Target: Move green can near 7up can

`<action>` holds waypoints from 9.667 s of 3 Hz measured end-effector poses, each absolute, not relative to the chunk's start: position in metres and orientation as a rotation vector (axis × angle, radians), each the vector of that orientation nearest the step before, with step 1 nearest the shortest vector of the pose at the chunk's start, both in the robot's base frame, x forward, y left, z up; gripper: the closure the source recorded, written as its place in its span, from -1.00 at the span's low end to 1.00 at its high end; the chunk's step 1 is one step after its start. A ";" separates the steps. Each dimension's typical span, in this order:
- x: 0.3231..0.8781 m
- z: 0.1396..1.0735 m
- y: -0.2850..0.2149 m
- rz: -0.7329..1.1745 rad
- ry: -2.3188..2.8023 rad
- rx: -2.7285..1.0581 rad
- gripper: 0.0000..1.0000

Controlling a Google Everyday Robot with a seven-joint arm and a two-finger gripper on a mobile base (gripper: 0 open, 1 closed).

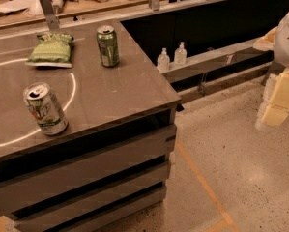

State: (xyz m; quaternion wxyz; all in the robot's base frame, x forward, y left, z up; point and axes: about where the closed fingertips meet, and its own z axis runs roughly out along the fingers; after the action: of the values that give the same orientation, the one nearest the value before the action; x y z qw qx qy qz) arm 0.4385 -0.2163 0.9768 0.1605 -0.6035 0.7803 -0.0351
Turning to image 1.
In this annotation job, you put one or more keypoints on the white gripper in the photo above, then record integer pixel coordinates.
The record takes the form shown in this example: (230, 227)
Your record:
(287, 39)

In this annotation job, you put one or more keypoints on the green soda can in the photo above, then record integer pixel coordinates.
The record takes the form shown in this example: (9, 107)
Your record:
(108, 45)

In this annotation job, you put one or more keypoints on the white 7up can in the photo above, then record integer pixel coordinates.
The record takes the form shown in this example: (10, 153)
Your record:
(44, 106)

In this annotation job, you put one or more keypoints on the right clear sanitizer bottle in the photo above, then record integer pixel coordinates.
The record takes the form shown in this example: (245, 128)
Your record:
(180, 55)

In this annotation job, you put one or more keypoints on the clear sanitizer bottle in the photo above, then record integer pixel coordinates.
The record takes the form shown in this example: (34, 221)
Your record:
(180, 55)
(163, 61)

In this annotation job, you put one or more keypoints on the left clear sanitizer bottle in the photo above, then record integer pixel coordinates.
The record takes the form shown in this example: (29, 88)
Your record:
(163, 61)

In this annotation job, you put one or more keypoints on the grey drawer cabinet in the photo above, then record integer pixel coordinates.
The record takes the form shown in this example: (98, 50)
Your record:
(96, 171)

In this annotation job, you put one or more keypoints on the green chip bag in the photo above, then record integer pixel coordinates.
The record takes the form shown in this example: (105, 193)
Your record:
(53, 50)

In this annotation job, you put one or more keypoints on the white paper sheets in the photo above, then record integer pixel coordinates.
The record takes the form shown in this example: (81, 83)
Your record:
(15, 6)

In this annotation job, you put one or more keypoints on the left metal bracket post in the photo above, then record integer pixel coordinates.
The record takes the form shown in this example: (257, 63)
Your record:
(50, 17)

